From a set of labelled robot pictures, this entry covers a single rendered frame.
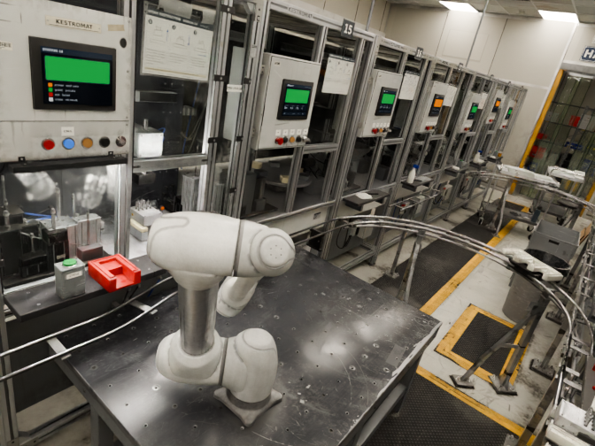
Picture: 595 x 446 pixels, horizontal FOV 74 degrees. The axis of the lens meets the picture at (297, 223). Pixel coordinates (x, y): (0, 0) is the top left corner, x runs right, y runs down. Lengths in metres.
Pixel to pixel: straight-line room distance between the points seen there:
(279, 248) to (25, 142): 0.92
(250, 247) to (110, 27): 0.94
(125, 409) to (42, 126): 0.93
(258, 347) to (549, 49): 8.69
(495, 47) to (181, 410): 9.01
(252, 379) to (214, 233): 0.66
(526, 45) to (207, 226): 8.94
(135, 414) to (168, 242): 0.78
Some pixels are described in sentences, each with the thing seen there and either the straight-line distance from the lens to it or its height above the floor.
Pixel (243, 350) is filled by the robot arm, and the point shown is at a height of 0.93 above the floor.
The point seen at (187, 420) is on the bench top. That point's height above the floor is 0.68.
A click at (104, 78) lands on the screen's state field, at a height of 1.64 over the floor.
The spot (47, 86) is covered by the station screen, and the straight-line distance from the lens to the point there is 1.44.
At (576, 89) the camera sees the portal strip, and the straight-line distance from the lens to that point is 9.34.
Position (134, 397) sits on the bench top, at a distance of 1.55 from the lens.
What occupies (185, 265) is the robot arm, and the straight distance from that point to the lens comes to 0.88.
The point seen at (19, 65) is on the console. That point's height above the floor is 1.65.
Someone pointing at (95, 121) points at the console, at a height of 1.49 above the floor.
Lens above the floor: 1.82
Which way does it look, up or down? 22 degrees down
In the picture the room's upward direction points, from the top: 12 degrees clockwise
